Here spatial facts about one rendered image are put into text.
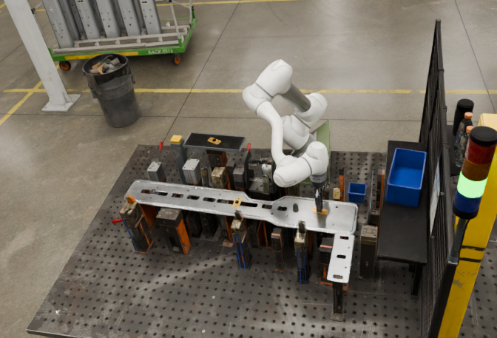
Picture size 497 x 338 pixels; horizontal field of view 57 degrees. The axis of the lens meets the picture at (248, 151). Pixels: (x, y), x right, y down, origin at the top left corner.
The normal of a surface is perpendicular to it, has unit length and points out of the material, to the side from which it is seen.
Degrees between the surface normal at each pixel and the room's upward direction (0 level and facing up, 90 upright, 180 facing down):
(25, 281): 0
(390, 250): 0
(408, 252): 0
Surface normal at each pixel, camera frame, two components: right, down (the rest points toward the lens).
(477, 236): -0.29, 0.63
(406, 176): -0.12, -0.77
